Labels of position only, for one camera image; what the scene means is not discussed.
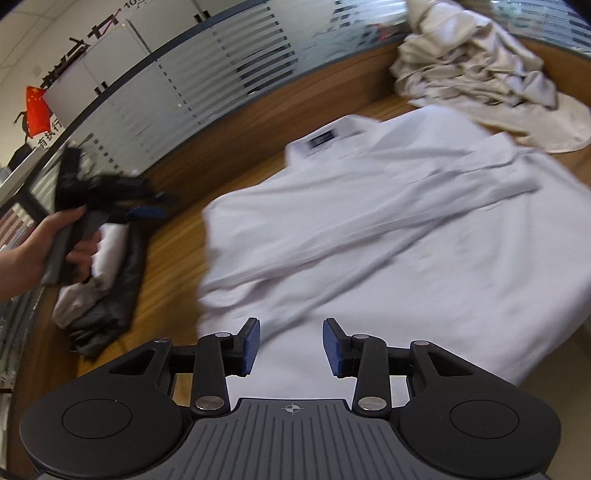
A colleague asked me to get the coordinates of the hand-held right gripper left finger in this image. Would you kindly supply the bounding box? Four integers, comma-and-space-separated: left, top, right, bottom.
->
107, 318, 260, 416

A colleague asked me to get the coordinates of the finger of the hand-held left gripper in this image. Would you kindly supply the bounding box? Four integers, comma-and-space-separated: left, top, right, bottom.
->
121, 205, 168, 223
133, 191, 179, 207

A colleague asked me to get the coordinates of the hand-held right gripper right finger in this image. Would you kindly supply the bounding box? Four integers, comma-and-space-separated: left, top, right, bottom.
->
322, 318, 463, 416

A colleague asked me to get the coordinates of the white short-sleeved shirt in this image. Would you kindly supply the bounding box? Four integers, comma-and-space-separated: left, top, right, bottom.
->
198, 105, 591, 398

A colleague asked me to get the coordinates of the person's left forearm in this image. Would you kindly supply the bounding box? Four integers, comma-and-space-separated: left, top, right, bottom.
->
0, 247, 14, 305

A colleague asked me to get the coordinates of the person's left hand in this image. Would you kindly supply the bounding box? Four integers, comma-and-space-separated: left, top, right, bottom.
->
10, 206, 103, 302

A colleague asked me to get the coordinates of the folded dark grey garment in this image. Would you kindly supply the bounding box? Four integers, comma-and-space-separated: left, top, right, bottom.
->
68, 226, 151, 359

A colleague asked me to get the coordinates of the red flag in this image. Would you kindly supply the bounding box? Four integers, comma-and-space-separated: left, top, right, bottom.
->
25, 85, 52, 139

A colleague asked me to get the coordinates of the folded white garment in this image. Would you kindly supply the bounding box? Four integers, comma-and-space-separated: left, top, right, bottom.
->
52, 222, 131, 329

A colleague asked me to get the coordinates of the grey metal filing cabinet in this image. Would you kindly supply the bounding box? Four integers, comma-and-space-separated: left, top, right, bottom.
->
45, 18, 154, 126

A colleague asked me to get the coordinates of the striped frosted glass partition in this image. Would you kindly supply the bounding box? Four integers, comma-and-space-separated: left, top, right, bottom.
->
0, 0, 591, 384

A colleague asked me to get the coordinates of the beige crumpled garment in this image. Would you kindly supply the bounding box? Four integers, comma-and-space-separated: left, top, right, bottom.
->
389, 0, 591, 154

